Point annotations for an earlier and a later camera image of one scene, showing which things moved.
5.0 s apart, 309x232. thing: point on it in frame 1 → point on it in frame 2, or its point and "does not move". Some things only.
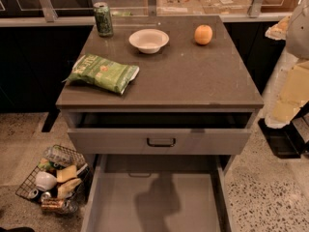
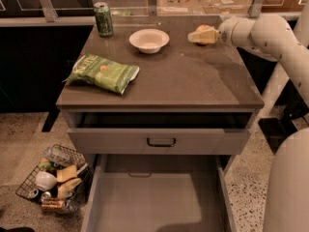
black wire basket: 61,182 does not move
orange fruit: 203,35 does not move
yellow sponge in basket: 66,173 does not move
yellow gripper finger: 294,93 → 235,30
